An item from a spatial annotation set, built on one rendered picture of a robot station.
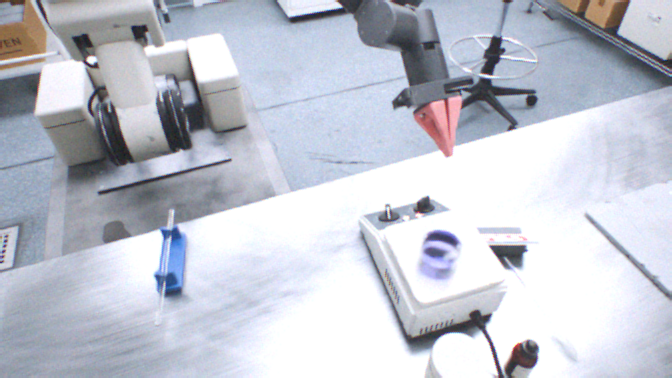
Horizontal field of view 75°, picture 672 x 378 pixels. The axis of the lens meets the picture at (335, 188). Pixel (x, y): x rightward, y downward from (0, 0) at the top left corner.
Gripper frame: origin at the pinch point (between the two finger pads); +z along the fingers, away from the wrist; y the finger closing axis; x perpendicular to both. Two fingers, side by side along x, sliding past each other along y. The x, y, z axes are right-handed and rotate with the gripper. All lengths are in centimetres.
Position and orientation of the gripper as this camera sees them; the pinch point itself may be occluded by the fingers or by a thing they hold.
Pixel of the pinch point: (448, 151)
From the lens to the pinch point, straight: 62.7
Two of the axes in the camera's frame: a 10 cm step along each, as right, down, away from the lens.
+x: -1.6, 1.1, 9.8
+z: 2.4, 9.7, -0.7
